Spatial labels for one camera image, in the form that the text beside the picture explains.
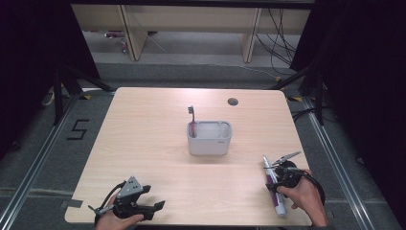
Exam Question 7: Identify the white toothpaste tube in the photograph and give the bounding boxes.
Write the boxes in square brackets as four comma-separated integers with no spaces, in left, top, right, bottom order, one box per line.
[261,154,287,218]

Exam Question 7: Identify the pink toothbrush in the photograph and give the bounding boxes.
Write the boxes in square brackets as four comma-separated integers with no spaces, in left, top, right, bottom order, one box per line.
[187,104,198,138]

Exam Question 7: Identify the left hand-held gripper black cable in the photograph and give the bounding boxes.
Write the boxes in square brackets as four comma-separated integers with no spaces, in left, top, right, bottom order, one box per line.
[87,180,128,224]

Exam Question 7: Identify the grey tape piece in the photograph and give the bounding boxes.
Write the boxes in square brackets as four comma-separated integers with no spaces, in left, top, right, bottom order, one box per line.
[59,198,84,210]

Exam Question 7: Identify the black floor cable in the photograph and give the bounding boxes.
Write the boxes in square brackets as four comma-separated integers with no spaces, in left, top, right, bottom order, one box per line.
[291,106,321,123]

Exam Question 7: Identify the dark curtain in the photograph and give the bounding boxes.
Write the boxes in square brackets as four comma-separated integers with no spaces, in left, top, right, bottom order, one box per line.
[288,0,406,221]
[0,0,101,161]

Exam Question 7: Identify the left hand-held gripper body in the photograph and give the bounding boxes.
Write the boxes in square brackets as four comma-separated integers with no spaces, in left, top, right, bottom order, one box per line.
[112,175,156,222]

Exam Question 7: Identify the person's right hand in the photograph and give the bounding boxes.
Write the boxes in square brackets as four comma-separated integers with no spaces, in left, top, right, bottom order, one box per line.
[276,169,325,225]

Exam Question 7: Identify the right hand-held gripper black cable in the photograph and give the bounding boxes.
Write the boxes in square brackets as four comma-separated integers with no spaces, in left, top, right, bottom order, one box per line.
[281,166,327,206]

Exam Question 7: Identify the black metal stand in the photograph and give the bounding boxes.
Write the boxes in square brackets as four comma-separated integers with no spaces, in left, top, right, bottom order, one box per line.
[269,61,326,127]
[52,64,117,127]

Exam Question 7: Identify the person's left hand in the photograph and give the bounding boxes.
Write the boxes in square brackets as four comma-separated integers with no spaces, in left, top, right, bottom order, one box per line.
[94,193,146,230]

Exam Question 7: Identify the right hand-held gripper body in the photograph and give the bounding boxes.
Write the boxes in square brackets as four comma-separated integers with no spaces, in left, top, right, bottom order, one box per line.
[271,150,304,190]

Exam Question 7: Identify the bundle of black cables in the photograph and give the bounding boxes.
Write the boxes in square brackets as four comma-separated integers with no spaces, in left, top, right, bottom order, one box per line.
[254,7,299,77]

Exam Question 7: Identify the light wooden shelf unit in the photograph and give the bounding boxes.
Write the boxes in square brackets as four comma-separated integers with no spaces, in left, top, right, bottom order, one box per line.
[70,3,312,63]

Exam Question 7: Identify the white cable coil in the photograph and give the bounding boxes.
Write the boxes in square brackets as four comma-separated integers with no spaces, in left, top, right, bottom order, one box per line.
[40,90,57,108]

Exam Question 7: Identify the grey toothbrush holder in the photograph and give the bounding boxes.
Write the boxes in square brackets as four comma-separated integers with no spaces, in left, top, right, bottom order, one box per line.
[186,120,234,157]

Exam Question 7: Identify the hand-held gripper black cable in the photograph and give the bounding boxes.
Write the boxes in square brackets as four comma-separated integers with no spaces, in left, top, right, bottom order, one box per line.
[281,166,327,206]
[87,180,128,224]

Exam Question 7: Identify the aluminium floor rail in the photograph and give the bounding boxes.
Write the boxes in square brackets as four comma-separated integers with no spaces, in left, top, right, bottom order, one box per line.
[301,95,377,230]
[0,93,80,230]

